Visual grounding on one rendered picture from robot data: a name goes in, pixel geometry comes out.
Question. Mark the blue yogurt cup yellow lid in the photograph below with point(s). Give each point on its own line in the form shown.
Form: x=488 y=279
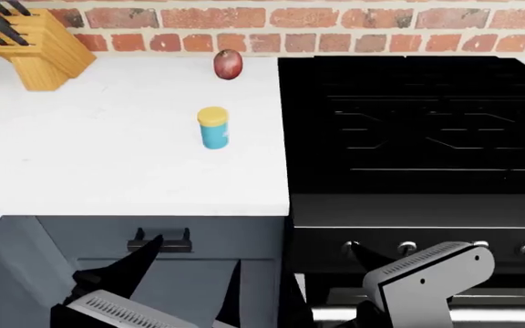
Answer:
x=214 y=131

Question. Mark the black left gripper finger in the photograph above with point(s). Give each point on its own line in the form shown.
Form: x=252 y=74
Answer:
x=126 y=266
x=229 y=294

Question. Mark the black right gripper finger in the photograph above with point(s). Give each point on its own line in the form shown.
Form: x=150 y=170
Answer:
x=300 y=304
x=374 y=258

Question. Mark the black stove range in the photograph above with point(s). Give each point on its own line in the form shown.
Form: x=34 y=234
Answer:
x=417 y=143

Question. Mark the wooden knife block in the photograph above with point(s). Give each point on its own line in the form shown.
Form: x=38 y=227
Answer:
x=48 y=51

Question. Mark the grey cabinet drawer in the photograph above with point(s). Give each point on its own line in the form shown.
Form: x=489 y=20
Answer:
x=226 y=235

